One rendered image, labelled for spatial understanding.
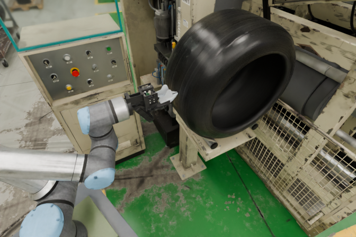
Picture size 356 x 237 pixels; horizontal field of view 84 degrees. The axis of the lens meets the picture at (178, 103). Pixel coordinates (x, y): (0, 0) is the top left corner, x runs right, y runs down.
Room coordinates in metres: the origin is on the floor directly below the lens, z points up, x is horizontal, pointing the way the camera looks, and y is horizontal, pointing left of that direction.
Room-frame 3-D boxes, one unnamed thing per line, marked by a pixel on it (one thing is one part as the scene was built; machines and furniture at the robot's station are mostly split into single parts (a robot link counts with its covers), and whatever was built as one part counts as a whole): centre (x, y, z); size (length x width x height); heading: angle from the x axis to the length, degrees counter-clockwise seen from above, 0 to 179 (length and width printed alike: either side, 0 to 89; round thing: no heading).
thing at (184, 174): (1.05, -0.10, 0.02); 0.27 x 0.27 x 0.04; 28
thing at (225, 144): (0.83, -0.23, 0.80); 0.37 x 0.36 x 0.02; 118
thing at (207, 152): (0.77, -0.11, 0.84); 0.36 x 0.09 x 0.06; 28
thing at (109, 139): (0.47, 0.29, 1.13); 0.12 x 0.09 x 0.12; 12
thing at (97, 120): (0.49, 0.29, 1.25); 0.12 x 0.09 x 0.10; 118
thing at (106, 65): (1.20, 0.66, 0.63); 0.56 x 0.41 x 1.27; 118
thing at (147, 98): (0.57, 0.14, 1.26); 0.12 x 0.08 x 0.09; 118
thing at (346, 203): (0.78, -0.63, 0.65); 0.90 x 0.02 x 0.70; 28
